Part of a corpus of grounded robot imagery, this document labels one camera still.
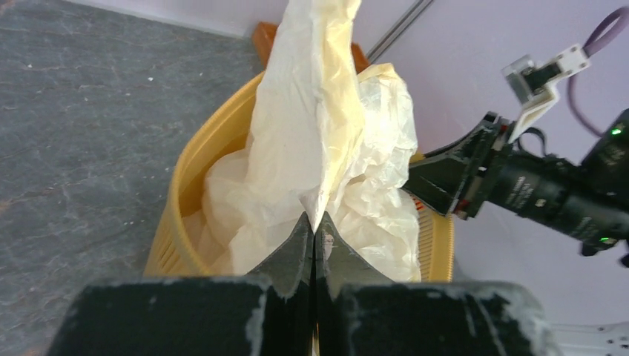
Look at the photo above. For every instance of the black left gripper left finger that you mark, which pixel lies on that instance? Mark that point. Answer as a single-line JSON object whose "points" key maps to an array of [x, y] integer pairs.
{"points": [[264, 312]]}

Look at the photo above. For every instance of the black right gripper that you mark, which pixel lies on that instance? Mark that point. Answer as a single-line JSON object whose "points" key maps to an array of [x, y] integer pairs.
{"points": [[460, 177]]}

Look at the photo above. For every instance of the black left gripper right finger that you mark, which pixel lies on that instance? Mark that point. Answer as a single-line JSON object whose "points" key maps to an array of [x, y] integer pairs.
{"points": [[362, 312]]}

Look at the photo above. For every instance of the cream translucent plastic trash bag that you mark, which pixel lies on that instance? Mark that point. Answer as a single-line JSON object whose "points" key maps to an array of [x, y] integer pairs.
{"points": [[323, 139]]}

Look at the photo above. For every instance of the yellow mesh trash bin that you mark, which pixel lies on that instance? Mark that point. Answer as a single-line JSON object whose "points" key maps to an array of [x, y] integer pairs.
{"points": [[172, 252]]}

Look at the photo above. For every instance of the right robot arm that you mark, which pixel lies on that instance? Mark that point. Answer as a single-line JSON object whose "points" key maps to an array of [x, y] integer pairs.
{"points": [[588, 202]]}

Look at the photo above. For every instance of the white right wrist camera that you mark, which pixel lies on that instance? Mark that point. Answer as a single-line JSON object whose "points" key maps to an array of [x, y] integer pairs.
{"points": [[535, 86]]}

